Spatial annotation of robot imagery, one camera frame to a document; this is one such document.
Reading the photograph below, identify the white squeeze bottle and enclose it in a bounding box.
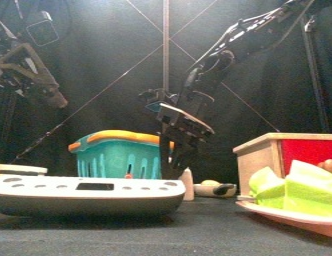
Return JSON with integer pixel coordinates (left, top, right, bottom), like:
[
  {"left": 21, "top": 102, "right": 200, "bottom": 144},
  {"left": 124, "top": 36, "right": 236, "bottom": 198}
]
[{"left": 179, "top": 167, "right": 197, "bottom": 202}]

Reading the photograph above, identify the yellow green toy piece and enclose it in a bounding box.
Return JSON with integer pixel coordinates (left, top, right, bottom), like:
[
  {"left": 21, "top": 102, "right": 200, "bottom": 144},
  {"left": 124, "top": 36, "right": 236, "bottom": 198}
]
[{"left": 200, "top": 179, "right": 223, "bottom": 187}]

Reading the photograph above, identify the wooden box with red panel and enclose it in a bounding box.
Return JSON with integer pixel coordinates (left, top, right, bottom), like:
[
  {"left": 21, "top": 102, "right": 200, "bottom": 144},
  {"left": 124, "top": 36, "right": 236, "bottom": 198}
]
[{"left": 232, "top": 132, "right": 332, "bottom": 198}]

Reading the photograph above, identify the small green lettuce leaf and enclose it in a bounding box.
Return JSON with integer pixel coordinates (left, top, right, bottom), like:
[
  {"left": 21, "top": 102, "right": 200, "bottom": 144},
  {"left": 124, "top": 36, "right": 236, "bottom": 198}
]
[{"left": 248, "top": 166, "right": 289, "bottom": 210}]

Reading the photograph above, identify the white kitchen scale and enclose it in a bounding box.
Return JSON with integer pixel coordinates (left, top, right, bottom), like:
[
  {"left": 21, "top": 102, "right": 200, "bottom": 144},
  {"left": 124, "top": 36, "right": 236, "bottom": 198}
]
[{"left": 0, "top": 174, "right": 188, "bottom": 218}]

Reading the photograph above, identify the white round plate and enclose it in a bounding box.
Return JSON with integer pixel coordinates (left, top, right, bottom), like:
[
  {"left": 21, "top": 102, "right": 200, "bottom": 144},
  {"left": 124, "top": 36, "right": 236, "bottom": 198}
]
[{"left": 0, "top": 163, "right": 49, "bottom": 177}]

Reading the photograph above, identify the pale pink plate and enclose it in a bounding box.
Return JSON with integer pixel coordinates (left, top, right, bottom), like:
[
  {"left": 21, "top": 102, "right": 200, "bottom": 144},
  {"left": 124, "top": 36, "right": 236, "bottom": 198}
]
[{"left": 235, "top": 199, "right": 332, "bottom": 240}]

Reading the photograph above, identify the brown round toy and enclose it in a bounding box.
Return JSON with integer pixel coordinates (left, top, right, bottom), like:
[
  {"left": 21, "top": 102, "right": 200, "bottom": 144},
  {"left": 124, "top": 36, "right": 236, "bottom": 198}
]
[{"left": 317, "top": 158, "right": 332, "bottom": 177}]

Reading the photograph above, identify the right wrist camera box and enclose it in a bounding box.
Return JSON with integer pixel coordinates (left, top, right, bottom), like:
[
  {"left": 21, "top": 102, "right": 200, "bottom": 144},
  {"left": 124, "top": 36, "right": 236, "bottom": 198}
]
[{"left": 138, "top": 87, "right": 180, "bottom": 115}]

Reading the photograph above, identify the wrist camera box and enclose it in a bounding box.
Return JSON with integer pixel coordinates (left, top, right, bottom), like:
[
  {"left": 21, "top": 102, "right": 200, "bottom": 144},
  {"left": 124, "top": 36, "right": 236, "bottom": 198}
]
[
  {"left": 25, "top": 10, "right": 62, "bottom": 47},
  {"left": 138, "top": 87, "right": 180, "bottom": 115}
]

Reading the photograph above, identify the thin diagonal brace cord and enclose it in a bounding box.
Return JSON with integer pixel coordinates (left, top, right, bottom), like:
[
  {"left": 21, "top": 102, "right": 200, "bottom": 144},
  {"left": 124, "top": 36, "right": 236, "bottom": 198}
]
[
  {"left": 12, "top": 0, "right": 220, "bottom": 163},
  {"left": 125, "top": 0, "right": 283, "bottom": 133}
]

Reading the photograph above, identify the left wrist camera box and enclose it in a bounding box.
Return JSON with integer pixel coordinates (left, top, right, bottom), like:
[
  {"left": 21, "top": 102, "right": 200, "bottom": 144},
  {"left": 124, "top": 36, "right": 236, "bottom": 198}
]
[{"left": 25, "top": 10, "right": 62, "bottom": 47}]

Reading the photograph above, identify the teal basket with orange handles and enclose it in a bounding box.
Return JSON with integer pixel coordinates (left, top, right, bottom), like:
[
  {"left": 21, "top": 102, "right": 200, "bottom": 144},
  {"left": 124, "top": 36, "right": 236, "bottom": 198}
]
[{"left": 68, "top": 129, "right": 177, "bottom": 180}]

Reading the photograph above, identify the grey vertical frame pole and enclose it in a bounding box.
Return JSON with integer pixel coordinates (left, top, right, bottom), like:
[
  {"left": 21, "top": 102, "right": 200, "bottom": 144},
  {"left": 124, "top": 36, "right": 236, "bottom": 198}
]
[{"left": 161, "top": 0, "right": 172, "bottom": 95}]

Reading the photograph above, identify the black frame post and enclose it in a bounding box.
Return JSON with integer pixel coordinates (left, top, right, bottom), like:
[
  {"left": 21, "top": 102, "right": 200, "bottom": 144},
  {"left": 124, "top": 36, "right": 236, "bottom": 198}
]
[{"left": 300, "top": 14, "right": 332, "bottom": 134}]

